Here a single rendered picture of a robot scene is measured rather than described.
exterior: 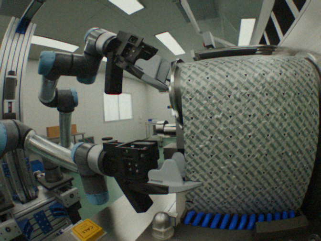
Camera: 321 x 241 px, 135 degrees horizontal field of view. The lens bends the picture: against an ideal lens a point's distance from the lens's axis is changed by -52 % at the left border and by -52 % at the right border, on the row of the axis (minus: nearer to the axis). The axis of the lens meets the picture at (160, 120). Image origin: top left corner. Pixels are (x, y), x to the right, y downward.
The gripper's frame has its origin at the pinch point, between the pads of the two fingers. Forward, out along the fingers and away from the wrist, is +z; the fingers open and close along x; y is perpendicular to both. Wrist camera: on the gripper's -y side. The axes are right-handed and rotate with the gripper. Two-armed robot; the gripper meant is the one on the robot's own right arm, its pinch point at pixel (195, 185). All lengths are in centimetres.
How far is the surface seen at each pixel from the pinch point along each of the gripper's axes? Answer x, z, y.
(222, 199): -0.3, 5.1, -2.3
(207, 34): 57, 1, 60
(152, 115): 556, -332, 5
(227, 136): -0.2, 5.1, 8.8
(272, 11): 24, 31, 49
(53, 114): 99, -357, 33
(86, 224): -8.9, -26.8, -16.5
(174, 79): -0.9, -2.5, 17.8
